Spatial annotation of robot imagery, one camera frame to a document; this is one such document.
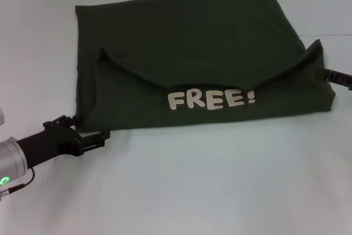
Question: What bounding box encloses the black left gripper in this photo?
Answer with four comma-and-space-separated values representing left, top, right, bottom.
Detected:
15, 115, 111, 168

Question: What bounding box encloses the dark green t-shirt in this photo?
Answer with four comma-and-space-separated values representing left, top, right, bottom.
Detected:
74, 0, 337, 134

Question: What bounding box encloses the dark left wrist cable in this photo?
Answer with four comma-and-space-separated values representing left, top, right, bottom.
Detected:
0, 167, 37, 195

